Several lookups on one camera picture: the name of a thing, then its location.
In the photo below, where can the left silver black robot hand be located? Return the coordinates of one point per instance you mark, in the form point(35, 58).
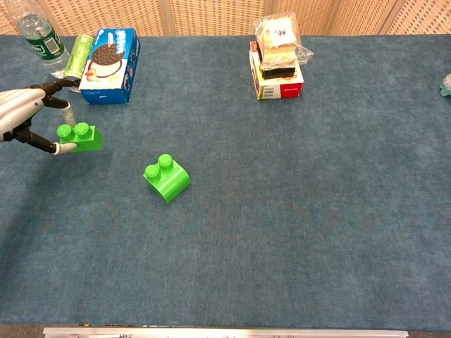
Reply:
point(17, 109)

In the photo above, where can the small green toy brick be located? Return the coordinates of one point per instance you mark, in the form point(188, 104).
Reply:
point(88, 141)

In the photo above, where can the blue cookie box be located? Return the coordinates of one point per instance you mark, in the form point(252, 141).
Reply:
point(105, 70)

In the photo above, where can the large green toy brick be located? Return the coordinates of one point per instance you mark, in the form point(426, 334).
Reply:
point(169, 184)

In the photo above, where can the clear plastic water bottle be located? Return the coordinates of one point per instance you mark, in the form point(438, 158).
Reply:
point(42, 42)

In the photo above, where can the green drink can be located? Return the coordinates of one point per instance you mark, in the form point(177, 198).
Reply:
point(79, 56)

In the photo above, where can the wicker folding screen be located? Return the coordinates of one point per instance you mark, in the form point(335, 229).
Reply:
point(218, 17)

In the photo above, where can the red white yellow carton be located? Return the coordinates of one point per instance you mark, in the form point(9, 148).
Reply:
point(282, 89)

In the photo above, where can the bagged sponge pack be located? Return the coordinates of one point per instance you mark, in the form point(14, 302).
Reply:
point(278, 35)

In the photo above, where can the blue felt table cover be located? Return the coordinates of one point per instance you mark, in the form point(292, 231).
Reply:
point(282, 211)

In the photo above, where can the teal plastic object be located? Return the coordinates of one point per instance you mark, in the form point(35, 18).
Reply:
point(446, 86)

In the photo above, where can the aluminium rail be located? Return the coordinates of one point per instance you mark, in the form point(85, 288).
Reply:
point(225, 332)

